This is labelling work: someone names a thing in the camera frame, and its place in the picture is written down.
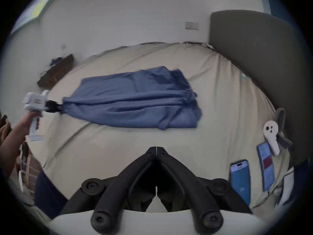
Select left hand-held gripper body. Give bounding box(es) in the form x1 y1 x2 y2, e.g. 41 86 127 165
24 90 54 142

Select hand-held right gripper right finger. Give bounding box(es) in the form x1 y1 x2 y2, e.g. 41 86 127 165
156 146 253 234

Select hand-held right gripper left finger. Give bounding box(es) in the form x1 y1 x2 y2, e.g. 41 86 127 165
60 146 157 234

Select blue garment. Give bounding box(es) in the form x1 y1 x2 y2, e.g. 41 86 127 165
61 66 203 131

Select person's left forearm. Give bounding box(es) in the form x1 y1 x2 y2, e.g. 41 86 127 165
0 141 23 179

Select person's left hand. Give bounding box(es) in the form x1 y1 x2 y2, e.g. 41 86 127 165
0 111 42 154

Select dark wooden shelf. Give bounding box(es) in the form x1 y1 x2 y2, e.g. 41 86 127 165
37 54 75 90

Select phone with blue screen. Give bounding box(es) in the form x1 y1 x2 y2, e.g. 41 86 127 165
229 159 252 206

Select bed with beige sheet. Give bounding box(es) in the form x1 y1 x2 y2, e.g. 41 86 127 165
26 42 294 209

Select person's legs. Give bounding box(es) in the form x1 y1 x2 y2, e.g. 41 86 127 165
34 169 69 220

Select phone with red-marked screen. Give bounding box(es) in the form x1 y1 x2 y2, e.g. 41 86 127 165
256 141 276 192

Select white hand controller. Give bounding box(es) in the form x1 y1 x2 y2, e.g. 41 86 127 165
263 120 280 156

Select dark grey padded headboard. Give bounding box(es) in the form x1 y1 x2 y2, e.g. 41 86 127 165
209 10 309 167

